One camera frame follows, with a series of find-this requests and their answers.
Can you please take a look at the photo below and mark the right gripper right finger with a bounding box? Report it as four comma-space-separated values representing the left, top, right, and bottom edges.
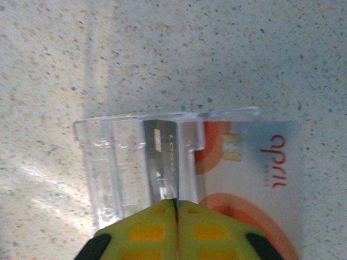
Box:
177, 200, 284, 260

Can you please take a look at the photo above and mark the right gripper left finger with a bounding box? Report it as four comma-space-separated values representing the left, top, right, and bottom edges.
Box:
74, 199, 178, 260

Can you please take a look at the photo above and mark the clear acrylic card stand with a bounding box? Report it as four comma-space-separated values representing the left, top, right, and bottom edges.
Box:
72, 107, 261, 236

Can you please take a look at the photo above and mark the black credit card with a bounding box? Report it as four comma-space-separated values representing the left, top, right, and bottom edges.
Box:
143, 119, 181, 206

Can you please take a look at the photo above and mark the white card with red circle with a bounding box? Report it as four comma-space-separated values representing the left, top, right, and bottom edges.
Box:
194, 120, 303, 260

